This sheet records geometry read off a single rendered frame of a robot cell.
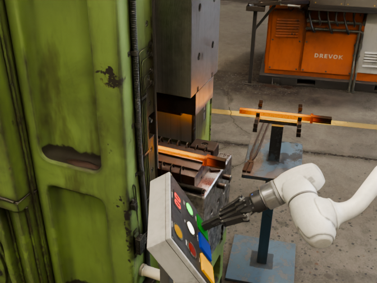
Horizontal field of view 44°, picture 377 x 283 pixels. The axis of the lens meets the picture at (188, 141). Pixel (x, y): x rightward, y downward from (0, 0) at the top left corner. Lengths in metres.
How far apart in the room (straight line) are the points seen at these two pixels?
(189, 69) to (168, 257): 0.68
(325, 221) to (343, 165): 2.62
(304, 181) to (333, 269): 1.58
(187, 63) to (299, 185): 0.58
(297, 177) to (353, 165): 2.56
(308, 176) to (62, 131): 0.93
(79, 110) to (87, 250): 0.69
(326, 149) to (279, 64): 1.54
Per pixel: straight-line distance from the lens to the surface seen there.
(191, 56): 1.69
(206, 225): 1.67
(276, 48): 5.40
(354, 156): 4.25
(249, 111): 2.43
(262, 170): 2.45
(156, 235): 1.39
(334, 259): 3.15
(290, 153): 2.62
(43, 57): 1.76
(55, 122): 1.85
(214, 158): 2.03
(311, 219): 1.48
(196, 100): 1.80
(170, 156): 2.09
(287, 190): 1.56
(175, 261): 1.41
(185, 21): 1.65
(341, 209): 1.53
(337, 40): 5.39
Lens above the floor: 2.09
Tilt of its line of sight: 30 degrees down
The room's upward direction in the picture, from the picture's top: 1 degrees clockwise
